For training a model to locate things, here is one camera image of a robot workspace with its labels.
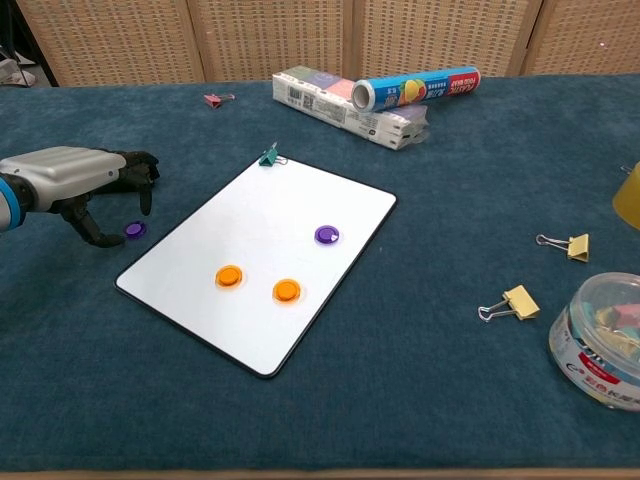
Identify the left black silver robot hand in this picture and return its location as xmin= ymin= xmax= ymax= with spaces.
xmin=0 ymin=145 xmax=161 ymax=249

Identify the orange round magnet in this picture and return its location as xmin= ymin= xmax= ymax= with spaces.
xmin=272 ymin=278 xmax=303 ymax=304
xmin=214 ymin=265 xmax=246 ymax=290

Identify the white magnetic board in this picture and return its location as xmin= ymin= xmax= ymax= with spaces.
xmin=114 ymin=156 xmax=398 ymax=379

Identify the blue carpet table mat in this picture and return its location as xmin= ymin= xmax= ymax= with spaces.
xmin=0 ymin=73 xmax=640 ymax=474

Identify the teal binder clip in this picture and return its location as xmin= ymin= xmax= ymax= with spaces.
xmin=257 ymin=142 xmax=289 ymax=169

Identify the woven folding screen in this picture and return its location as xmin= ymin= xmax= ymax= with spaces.
xmin=14 ymin=0 xmax=640 ymax=87

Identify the white printed cardboard box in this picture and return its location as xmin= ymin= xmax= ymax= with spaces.
xmin=272 ymin=64 xmax=431 ymax=151

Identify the blue food wrap roll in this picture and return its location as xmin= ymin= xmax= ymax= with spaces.
xmin=351 ymin=66 xmax=482 ymax=114

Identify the pale yellow binder clip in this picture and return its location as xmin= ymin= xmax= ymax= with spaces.
xmin=535 ymin=233 xmax=590 ymax=263
xmin=477 ymin=284 xmax=542 ymax=322

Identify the clear jar of binder clips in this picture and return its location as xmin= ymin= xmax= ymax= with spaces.
xmin=548 ymin=272 xmax=640 ymax=412

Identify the yellow packing tape roll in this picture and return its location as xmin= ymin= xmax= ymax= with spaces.
xmin=612 ymin=162 xmax=640 ymax=226

